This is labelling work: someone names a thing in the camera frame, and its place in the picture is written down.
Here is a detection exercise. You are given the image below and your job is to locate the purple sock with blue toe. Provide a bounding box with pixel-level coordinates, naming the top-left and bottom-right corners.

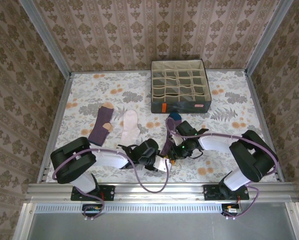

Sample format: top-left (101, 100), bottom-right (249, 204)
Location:
top-left (160, 112), bottom-right (183, 156)

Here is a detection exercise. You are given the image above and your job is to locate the white sock with striped cuff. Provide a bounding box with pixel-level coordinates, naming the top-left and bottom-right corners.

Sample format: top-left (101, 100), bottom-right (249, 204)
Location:
top-left (117, 109), bottom-right (142, 146)

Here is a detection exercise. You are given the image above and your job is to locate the grey fabric sock organizer box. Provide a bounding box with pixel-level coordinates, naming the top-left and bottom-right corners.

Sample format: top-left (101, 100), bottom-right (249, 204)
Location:
top-left (150, 58), bottom-right (213, 115)

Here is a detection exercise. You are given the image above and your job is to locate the purple sock with tan toe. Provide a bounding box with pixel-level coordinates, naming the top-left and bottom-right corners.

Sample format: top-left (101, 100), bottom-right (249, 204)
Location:
top-left (87, 102), bottom-right (115, 147)

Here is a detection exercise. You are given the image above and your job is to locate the grey metal panel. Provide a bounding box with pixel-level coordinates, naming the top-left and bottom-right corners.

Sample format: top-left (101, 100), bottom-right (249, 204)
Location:
top-left (13, 202), bottom-right (299, 240)

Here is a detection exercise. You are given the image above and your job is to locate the floral tablecloth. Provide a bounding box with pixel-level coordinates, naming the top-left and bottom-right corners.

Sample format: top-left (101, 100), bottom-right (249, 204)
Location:
top-left (43, 70), bottom-right (280, 183)

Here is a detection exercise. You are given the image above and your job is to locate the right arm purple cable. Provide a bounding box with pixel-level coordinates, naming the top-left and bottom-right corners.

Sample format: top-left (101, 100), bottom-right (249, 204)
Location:
top-left (165, 117), bottom-right (280, 221)

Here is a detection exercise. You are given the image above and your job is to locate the wide aluminium base rail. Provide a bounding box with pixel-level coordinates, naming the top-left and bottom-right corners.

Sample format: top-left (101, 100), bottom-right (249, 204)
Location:
top-left (26, 182), bottom-right (297, 202)

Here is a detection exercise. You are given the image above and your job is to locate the slotted cable duct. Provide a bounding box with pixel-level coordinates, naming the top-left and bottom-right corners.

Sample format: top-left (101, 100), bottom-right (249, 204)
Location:
top-left (34, 202), bottom-right (288, 214)

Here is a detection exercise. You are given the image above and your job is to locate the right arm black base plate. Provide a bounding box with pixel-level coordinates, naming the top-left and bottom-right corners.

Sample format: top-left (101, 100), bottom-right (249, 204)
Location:
top-left (203, 184), bottom-right (250, 202)

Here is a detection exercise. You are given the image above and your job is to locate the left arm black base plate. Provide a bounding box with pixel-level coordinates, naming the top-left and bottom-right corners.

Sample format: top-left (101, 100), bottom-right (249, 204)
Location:
top-left (71, 184), bottom-right (115, 202)

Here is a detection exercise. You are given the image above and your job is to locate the black connector bracket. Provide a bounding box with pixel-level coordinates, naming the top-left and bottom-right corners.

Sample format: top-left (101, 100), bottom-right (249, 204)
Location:
top-left (81, 203), bottom-right (103, 218)
top-left (221, 203), bottom-right (243, 217)

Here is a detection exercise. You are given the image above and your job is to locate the aluminium side rail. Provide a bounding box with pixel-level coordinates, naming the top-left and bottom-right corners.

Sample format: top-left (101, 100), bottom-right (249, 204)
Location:
top-left (36, 72), bottom-right (74, 184)
top-left (245, 71), bottom-right (286, 183)

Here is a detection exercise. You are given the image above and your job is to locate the aluminium frame post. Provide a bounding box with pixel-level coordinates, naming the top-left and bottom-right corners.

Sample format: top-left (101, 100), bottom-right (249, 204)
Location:
top-left (244, 0), bottom-right (295, 76)
top-left (18, 0), bottom-right (73, 77)

